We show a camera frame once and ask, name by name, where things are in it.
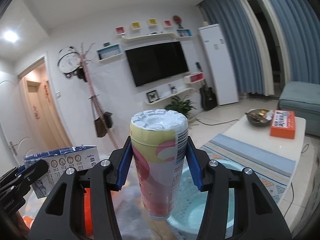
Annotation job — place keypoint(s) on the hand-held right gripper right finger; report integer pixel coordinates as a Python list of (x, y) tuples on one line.
[(193, 165)]

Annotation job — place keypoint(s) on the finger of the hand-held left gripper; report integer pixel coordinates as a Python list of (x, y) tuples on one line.
[(35, 171)]

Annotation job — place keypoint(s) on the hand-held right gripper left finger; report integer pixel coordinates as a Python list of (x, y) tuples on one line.
[(123, 165)]

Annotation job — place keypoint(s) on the pink yellow drink bottle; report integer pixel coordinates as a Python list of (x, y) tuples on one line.
[(155, 170)]

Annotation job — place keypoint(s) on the blue white milk carton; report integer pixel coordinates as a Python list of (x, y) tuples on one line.
[(75, 160)]

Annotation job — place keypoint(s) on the brown hanging bag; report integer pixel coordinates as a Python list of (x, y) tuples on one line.
[(100, 127)]

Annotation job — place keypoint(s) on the black hanging bag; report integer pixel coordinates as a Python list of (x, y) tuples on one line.
[(108, 120)]

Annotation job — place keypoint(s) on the striped patterned rug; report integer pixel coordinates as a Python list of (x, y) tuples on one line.
[(250, 160)]

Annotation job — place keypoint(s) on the white room door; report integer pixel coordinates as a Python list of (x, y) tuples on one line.
[(10, 120)]

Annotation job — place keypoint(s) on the orange plastic object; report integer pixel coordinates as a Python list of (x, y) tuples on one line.
[(88, 210)]

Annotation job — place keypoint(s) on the green potted plant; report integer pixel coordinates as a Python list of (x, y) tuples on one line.
[(181, 106)]

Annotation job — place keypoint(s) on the beige inner door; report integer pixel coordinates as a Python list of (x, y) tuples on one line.
[(42, 110)]

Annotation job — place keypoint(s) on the white coffee table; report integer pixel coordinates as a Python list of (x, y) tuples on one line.
[(252, 142)]

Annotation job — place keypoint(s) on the black acoustic guitar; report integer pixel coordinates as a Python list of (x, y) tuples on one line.
[(207, 96)]

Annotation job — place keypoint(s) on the short curved white shelf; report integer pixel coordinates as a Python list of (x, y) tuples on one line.
[(170, 96)]

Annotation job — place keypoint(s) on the framed butterfly picture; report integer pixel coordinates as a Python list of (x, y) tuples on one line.
[(151, 95)]

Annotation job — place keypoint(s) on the dark snack bowl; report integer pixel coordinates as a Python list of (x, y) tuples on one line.
[(258, 120)]

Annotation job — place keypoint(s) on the small shelf figurines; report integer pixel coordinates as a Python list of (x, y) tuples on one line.
[(172, 88)]

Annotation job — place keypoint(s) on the red hanging door ornament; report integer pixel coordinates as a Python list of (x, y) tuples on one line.
[(46, 90)]

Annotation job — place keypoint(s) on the white red box shelf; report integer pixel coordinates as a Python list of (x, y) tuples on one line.
[(195, 77)]

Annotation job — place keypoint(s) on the pink coat rack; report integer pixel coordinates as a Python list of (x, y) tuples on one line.
[(87, 80)]

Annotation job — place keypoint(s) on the orange tissue box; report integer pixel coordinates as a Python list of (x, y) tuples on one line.
[(282, 125)]

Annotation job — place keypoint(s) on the black hanging pouch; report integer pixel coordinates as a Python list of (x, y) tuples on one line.
[(81, 73)]

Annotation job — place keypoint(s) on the white refrigerator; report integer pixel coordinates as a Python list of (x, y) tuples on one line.
[(217, 65)]

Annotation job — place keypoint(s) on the large blue box shelf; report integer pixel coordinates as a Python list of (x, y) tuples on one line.
[(108, 52)]

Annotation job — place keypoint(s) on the teal sofa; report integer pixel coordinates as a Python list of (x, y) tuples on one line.
[(300, 100)]

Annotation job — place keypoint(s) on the blue curtain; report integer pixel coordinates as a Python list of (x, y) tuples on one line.
[(287, 30), (225, 42)]

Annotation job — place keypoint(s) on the long curved white shelf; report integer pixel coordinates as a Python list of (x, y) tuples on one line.
[(147, 36)]

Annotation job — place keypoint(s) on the small blue box shelf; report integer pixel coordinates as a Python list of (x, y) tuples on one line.
[(183, 33)]

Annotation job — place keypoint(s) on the cream curtain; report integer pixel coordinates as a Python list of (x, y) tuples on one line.
[(255, 42)]

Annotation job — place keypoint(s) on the ceiling light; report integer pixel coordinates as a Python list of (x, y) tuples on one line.
[(10, 36)]

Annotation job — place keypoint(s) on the yellow box shelf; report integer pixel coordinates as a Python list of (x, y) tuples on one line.
[(152, 22), (135, 25)]

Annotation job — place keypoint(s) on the red round ornament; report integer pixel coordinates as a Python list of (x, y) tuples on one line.
[(176, 19)]

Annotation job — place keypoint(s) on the white light switch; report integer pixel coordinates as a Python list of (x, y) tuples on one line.
[(58, 95)]

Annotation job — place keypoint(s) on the black wall television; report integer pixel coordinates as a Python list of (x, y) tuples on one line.
[(156, 63)]

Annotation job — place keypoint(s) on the round wall clock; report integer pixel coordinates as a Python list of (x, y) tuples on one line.
[(67, 61)]

